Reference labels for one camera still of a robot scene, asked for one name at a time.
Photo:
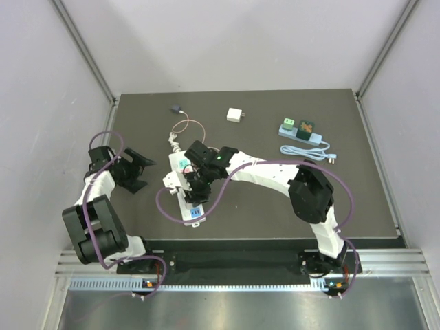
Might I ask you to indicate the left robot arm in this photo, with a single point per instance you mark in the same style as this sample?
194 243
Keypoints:
106 171

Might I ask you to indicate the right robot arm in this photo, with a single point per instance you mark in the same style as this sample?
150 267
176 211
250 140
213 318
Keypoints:
308 189

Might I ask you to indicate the white charger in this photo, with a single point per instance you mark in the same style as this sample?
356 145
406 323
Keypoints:
234 115

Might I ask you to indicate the grey small plug adapter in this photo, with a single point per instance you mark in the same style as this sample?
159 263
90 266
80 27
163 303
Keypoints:
176 108

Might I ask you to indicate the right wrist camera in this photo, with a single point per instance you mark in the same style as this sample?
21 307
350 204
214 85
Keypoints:
175 181

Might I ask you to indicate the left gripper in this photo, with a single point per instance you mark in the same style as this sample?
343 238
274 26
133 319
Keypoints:
136 170

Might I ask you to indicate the dark green cube adapter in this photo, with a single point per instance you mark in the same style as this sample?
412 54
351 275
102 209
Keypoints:
305 130

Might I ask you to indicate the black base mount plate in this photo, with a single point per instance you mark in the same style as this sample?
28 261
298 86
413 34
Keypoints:
245 261

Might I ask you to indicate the white multicolour power strip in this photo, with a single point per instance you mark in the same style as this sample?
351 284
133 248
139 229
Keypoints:
180 165

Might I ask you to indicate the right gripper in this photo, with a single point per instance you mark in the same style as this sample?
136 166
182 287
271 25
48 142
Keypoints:
194 196

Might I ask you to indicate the light green usb charger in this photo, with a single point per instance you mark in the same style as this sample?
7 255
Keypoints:
288 124

